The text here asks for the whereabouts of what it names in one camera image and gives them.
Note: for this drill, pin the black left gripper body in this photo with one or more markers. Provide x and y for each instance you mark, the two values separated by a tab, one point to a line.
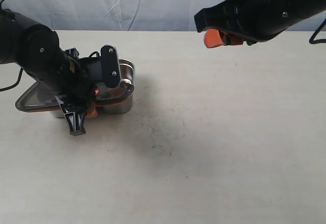
44	60

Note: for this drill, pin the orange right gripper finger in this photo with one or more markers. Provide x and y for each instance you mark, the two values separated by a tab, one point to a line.
213	38
230	39

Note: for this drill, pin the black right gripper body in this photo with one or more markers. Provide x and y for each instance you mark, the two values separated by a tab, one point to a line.
256	20

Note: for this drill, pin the dark transparent lunch box lid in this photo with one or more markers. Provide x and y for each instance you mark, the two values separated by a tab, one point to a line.
38	98

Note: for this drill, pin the steel two-compartment lunch box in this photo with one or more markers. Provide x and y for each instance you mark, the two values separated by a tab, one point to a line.
82	91

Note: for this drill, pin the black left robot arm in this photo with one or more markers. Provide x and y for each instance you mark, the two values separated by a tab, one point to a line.
13	29

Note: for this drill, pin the wrinkled blue-grey backdrop cloth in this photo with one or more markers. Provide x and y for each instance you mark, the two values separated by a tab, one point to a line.
116	15

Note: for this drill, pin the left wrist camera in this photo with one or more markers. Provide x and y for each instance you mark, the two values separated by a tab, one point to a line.
105	68

